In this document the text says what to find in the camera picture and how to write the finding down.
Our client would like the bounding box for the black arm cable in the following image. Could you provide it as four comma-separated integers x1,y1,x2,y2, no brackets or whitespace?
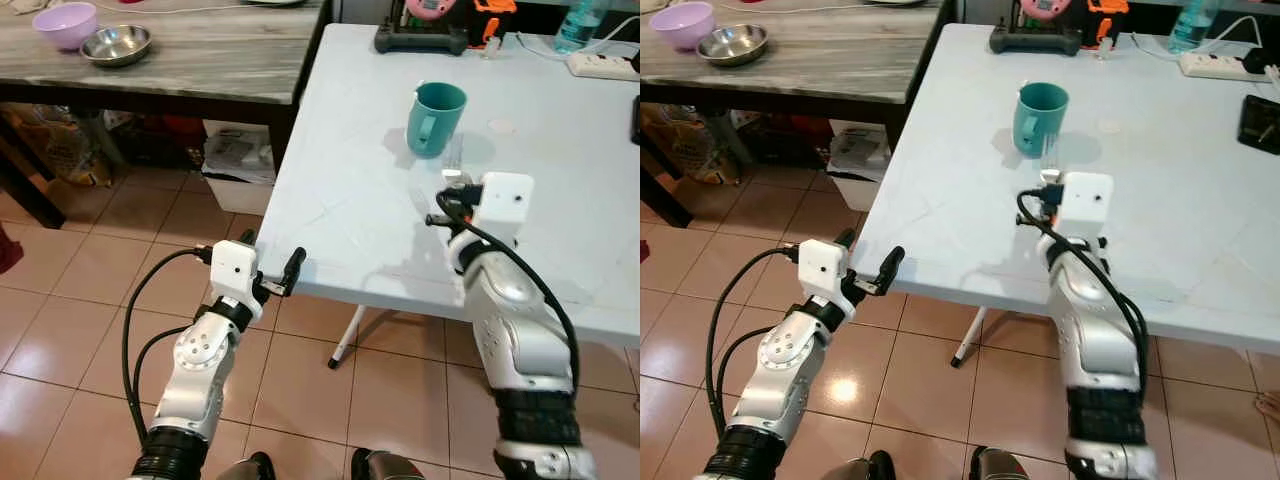
705,243,807,451
121,243,217,451
1017,190,1150,393
424,188,582,393

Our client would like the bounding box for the white folding table leg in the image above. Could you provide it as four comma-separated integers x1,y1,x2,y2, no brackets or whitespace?
328,305,368,370
951,306,990,369

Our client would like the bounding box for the black flat device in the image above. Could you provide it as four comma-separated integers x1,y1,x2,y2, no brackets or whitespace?
989,22,1084,57
374,20,472,57

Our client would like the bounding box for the stainless steel bowl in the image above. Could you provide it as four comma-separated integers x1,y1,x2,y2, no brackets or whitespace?
80,24,154,69
697,24,771,68

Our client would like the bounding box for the clear plastic water bottle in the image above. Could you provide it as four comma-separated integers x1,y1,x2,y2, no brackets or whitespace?
553,0,610,55
1166,0,1222,54

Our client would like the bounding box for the purple plastic bowl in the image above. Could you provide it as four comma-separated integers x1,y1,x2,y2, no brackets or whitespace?
32,2,100,52
650,1,718,52

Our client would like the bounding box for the yellow printed bag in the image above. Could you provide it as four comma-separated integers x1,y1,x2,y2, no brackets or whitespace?
0,104,117,188
640,102,743,187

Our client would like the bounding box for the dark wooden marble-top table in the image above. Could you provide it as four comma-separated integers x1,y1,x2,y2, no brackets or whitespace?
640,0,951,229
0,0,332,231

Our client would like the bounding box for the black rectangular pouch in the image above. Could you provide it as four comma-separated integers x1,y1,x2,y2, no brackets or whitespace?
1237,94,1280,157

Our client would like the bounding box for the white power strip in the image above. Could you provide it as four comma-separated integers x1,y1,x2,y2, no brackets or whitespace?
566,52,640,82
1178,52,1253,82

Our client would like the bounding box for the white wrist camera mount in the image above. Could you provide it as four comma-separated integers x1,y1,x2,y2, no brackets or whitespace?
1055,172,1116,242
207,240,263,302
797,240,852,304
470,172,536,247

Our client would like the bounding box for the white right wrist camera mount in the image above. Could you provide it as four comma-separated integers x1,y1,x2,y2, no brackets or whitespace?
1055,172,1116,242
470,172,536,247

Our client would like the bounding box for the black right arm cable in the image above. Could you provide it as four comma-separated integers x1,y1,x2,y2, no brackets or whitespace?
424,188,582,393
1017,190,1150,393

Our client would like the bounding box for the pink round gadget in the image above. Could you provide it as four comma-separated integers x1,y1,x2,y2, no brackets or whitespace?
1019,0,1077,24
404,0,464,26

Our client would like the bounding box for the orange and black tool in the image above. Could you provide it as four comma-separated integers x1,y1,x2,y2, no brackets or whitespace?
472,0,519,49
1088,0,1132,47

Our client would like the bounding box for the black robot right foot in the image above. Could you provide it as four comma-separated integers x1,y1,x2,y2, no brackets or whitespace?
967,446,1032,480
349,448,427,480

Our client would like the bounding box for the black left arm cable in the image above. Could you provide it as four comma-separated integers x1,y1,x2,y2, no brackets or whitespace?
121,243,217,451
705,243,807,451

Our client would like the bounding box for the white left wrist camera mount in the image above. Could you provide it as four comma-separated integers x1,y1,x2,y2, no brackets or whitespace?
797,240,852,304
207,240,263,302

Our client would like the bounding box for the black robot left foot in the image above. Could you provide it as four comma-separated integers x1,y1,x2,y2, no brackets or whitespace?
214,451,277,480
845,450,897,480

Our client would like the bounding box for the black robot foot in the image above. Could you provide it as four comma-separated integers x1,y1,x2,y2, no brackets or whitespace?
214,451,277,480
349,448,427,480
967,446,1032,480
845,450,897,480

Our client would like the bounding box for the white storage box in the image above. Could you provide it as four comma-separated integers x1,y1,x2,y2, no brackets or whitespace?
827,120,893,212
201,120,278,217

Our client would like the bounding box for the teal plastic mug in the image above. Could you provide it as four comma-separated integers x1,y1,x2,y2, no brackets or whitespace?
1012,82,1071,159
406,81,469,159

